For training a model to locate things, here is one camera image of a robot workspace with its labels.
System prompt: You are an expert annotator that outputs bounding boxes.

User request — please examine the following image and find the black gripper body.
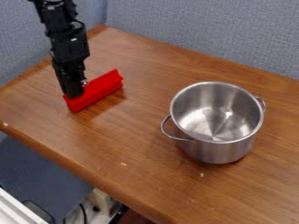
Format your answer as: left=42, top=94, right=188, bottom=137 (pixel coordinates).
left=28, top=0, right=89, bottom=65

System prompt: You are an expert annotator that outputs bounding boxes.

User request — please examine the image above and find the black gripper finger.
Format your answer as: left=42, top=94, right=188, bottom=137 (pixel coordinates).
left=52, top=62, right=86, bottom=99

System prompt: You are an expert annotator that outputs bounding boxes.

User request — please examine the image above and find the red rectangular block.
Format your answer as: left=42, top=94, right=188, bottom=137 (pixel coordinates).
left=62, top=69, right=122, bottom=113

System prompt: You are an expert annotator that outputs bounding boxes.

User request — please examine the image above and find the stainless steel pot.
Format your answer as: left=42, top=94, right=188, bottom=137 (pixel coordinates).
left=164, top=81, right=267, bottom=165

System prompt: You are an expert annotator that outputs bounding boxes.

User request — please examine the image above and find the white box below table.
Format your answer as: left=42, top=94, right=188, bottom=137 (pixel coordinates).
left=0, top=187, right=56, bottom=224

